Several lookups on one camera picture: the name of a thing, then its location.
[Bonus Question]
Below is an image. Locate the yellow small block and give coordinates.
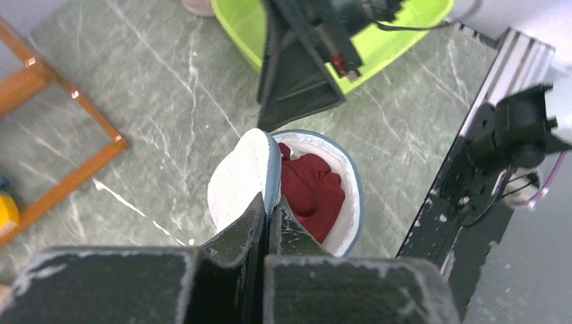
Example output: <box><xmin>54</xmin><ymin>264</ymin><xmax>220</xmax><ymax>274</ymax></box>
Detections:
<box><xmin>0</xmin><ymin>192</ymin><xmax>21</xmax><ymax>237</ymax></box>

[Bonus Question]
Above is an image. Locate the white mesh laundry bag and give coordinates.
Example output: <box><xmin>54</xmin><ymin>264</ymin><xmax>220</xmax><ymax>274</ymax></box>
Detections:
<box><xmin>207</xmin><ymin>128</ymin><xmax>364</xmax><ymax>257</ymax></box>

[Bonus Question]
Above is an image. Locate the beige drawstring pouch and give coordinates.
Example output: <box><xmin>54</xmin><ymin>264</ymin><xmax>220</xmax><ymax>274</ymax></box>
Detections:
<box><xmin>181</xmin><ymin>0</ymin><xmax>215</xmax><ymax>18</ymax></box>

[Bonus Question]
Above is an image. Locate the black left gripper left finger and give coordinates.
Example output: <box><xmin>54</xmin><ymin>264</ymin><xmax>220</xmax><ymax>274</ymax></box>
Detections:
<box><xmin>1</xmin><ymin>194</ymin><xmax>265</xmax><ymax>323</ymax></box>

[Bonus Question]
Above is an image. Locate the orange wooden shelf rack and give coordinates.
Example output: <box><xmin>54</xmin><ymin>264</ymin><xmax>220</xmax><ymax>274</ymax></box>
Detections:
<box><xmin>1</xmin><ymin>21</ymin><xmax>130</xmax><ymax>247</ymax></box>

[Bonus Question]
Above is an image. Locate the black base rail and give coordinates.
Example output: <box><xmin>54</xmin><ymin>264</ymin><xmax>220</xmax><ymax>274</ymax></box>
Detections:
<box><xmin>397</xmin><ymin>28</ymin><xmax>571</xmax><ymax>317</ymax></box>

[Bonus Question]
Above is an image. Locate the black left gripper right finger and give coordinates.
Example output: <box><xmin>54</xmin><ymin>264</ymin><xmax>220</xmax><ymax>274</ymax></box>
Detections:
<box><xmin>262</xmin><ymin>201</ymin><xmax>461</xmax><ymax>323</ymax></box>

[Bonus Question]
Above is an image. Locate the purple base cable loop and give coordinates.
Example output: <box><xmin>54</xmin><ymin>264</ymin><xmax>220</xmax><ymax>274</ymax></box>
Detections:
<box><xmin>513</xmin><ymin>152</ymin><xmax>569</xmax><ymax>211</ymax></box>

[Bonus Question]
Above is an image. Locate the dark red bra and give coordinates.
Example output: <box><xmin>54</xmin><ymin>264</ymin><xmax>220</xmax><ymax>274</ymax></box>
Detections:
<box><xmin>279</xmin><ymin>143</ymin><xmax>345</xmax><ymax>244</ymax></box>

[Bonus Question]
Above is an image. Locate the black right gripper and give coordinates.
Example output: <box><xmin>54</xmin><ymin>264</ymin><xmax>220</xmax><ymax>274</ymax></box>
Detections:
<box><xmin>257</xmin><ymin>0</ymin><xmax>404</xmax><ymax>132</ymax></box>

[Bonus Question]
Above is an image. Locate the lime green plastic basin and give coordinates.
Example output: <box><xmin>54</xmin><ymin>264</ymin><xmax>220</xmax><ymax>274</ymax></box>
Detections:
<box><xmin>211</xmin><ymin>0</ymin><xmax>454</xmax><ymax>94</ymax></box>

